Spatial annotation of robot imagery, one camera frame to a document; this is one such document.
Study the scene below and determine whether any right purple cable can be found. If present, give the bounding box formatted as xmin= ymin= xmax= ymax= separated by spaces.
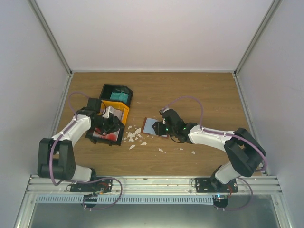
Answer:
xmin=161 ymin=95 xmax=269 ymax=174

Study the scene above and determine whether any orange bin with white cards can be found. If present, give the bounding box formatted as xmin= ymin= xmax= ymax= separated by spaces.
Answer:
xmin=101 ymin=100 xmax=130 ymax=125

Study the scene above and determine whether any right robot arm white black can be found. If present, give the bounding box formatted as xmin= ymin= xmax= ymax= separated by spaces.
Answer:
xmin=152 ymin=108 xmax=266 ymax=192

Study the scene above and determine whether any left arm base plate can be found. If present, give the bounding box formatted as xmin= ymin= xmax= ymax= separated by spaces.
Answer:
xmin=66 ymin=179 xmax=113 ymax=194

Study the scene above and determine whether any grey slotted cable duct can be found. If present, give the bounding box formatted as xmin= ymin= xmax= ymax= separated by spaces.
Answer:
xmin=36 ymin=194 xmax=213 ymax=205

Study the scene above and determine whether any black bin with red cards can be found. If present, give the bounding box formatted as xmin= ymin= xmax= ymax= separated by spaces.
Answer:
xmin=85 ymin=128 xmax=124 ymax=146

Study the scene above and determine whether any aluminium front rail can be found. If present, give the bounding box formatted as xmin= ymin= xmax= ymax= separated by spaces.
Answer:
xmin=26 ymin=175 xmax=282 ymax=195

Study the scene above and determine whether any black bin with teal cards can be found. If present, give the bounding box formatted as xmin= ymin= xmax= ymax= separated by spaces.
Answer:
xmin=99 ymin=84 xmax=133 ymax=107

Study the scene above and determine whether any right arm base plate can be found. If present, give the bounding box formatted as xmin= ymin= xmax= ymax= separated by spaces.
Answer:
xmin=190 ymin=177 xmax=238 ymax=193

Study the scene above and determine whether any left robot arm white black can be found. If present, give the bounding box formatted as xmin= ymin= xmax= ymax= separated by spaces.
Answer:
xmin=38 ymin=98 xmax=124 ymax=192

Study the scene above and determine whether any red cards stack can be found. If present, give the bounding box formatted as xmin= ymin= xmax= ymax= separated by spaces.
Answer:
xmin=93 ymin=129 xmax=119 ymax=142

